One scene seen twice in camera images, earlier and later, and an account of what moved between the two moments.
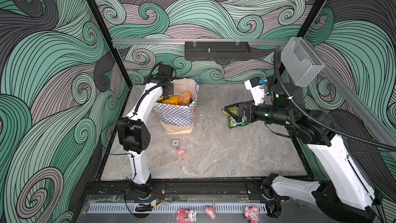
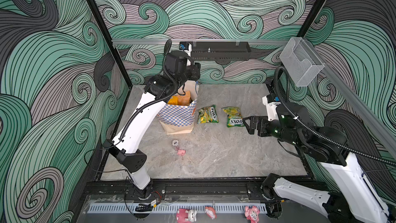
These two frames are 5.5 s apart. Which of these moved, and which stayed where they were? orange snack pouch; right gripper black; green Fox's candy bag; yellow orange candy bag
Moved: right gripper black
Stayed: green Fox's candy bag; yellow orange candy bag; orange snack pouch
